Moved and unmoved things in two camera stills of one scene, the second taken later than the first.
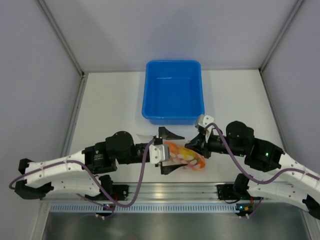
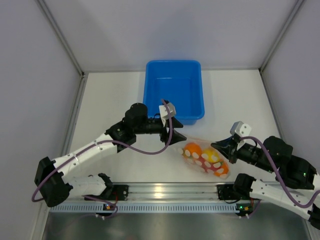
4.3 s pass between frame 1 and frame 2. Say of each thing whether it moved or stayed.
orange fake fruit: moved
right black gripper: moved
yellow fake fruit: moved
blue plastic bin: stayed
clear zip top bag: moved
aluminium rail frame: stayed
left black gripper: moved
